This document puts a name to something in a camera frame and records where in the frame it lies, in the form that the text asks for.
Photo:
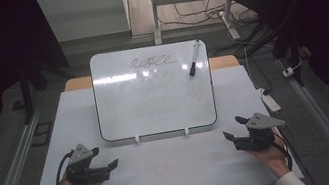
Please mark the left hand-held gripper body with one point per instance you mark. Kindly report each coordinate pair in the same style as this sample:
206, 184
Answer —
80, 154

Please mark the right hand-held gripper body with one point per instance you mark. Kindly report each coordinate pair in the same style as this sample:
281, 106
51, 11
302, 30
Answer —
258, 122

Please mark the white magnetic whiteboard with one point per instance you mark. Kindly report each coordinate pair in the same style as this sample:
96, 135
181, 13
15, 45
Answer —
155, 107

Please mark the white marker with black cap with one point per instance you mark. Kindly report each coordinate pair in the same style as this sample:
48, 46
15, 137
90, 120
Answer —
195, 55

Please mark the person's right hand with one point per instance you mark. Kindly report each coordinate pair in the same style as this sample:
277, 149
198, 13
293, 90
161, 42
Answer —
276, 158

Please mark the white power strip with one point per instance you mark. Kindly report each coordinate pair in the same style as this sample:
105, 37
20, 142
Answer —
269, 100

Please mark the white whiteboard stand foot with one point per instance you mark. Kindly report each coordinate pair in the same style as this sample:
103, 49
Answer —
137, 140
187, 131

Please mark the small white plug adapter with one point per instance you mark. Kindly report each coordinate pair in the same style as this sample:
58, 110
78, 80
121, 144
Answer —
288, 72

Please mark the black metal stand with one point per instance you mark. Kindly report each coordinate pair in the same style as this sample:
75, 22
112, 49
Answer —
26, 95
294, 50

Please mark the white cabinet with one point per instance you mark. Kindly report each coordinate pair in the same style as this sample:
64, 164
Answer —
85, 14

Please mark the black floor bracket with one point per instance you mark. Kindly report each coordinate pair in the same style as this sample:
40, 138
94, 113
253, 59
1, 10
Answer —
41, 134

